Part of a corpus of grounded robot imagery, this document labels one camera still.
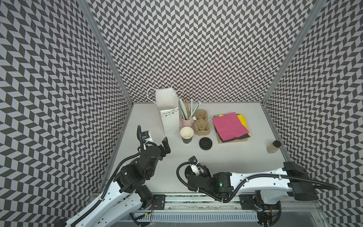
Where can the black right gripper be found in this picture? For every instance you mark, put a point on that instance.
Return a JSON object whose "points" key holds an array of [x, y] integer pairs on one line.
{"points": [[195, 176]]}

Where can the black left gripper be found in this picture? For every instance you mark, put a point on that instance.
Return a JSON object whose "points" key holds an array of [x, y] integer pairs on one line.
{"points": [[166, 146]]}

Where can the black plastic cup lid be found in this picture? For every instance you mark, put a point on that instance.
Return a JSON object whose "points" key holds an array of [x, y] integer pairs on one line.
{"points": [[205, 143]]}

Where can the white paper cup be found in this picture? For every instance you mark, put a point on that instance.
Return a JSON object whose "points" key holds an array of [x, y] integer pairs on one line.
{"points": [[188, 172]]}

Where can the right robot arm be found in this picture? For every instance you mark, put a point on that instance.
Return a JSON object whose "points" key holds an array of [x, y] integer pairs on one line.
{"points": [[291, 180]]}

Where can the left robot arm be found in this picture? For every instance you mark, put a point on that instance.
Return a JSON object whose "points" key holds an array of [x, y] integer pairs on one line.
{"points": [[125, 192]]}

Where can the black sleeved paper cup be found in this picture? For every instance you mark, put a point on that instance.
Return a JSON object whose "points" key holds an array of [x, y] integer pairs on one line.
{"points": [[186, 134]]}

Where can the pink metal straw bucket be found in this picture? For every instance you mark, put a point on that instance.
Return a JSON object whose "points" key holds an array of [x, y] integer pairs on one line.
{"points": [[187, 123]]}

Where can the green wrapped straw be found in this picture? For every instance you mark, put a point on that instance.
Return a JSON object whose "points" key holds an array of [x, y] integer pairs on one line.
{"points": [[194, 111]]}

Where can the stacked pulp cup carriers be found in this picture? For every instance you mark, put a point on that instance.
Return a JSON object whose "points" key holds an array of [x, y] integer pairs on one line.
{"points": [[201, 125]]}

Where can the cartoon animal paper gift bag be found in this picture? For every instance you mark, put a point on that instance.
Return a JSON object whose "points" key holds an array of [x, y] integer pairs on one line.
{"points": [[167, 101]]}

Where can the wooden stir stick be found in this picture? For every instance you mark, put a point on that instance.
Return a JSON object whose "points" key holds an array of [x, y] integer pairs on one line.
{"points": [[186, 107]]}

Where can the magenta paper napkin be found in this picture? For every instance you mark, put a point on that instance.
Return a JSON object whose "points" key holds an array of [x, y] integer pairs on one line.
{"points": [[229, 126]]}

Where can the yellow paper napkin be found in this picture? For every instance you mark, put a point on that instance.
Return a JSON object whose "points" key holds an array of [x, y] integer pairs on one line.
{"points": [[244, 123]]}

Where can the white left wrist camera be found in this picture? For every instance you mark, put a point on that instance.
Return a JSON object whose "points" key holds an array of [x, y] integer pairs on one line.
{"points": [[146, 137]]}

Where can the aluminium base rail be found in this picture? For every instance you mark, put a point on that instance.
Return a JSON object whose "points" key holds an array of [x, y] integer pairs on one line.
{"points": [[193, 202]]}

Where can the aluminium corner post left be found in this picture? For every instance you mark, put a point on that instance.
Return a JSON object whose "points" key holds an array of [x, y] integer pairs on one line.
{"points": [[84, 7]]}

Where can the aluminium corner post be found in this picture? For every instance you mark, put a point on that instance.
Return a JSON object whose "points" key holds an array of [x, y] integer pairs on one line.
{"points": [[84, 7], [311, 18]]}

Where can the aluminium corner post right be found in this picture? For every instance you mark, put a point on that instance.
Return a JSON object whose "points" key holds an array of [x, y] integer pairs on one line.
{"points": [[311, 18]]}

